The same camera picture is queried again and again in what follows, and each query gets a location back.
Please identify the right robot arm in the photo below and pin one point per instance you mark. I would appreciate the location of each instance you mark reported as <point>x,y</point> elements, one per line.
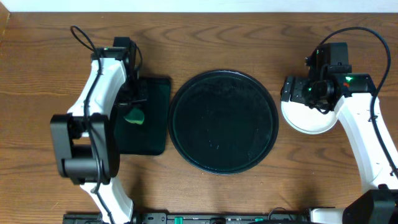
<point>356,106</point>

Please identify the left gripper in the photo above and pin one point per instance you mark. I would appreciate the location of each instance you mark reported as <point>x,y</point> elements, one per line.
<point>134,101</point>

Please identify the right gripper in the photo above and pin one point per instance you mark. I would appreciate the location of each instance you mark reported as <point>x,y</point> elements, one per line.
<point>300,83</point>

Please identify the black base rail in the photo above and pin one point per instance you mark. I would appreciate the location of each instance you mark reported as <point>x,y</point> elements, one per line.
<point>277,215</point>

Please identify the white plate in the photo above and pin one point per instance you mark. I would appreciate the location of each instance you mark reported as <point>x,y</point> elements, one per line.
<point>306,120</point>

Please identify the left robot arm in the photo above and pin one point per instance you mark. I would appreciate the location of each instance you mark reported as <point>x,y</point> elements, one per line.
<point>83,138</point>

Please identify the black rectangular tray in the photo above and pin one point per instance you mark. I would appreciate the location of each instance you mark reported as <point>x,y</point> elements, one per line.
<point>149,137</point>

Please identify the green scrubbing sponge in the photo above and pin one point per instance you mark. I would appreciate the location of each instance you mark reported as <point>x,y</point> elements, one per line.
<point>135,116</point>

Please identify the black round tray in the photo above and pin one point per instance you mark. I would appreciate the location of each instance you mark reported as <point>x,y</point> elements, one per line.
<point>223,122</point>

